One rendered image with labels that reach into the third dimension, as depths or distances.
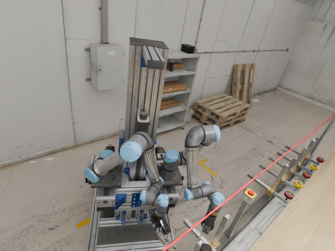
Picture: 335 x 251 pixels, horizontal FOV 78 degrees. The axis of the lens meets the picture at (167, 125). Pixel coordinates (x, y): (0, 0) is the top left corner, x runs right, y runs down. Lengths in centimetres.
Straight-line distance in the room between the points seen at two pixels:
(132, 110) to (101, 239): 138
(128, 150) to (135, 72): 54
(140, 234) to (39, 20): 258
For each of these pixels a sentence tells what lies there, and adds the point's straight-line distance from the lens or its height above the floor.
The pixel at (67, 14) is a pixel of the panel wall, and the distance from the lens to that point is 304.
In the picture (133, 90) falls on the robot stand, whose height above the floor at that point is 172.
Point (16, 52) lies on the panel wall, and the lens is 299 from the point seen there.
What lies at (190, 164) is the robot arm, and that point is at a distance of 136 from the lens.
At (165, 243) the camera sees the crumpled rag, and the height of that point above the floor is 87.
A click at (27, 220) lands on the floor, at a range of 296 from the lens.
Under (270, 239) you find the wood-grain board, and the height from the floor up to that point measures 90.
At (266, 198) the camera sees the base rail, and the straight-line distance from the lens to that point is 251.
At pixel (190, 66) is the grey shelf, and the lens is 406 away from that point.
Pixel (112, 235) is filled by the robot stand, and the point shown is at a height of 21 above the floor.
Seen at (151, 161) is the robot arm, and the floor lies 138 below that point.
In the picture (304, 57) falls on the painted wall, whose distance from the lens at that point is 883.
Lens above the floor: 230
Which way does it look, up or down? 31 degrees down
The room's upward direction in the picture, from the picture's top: 10 degrees clockwise
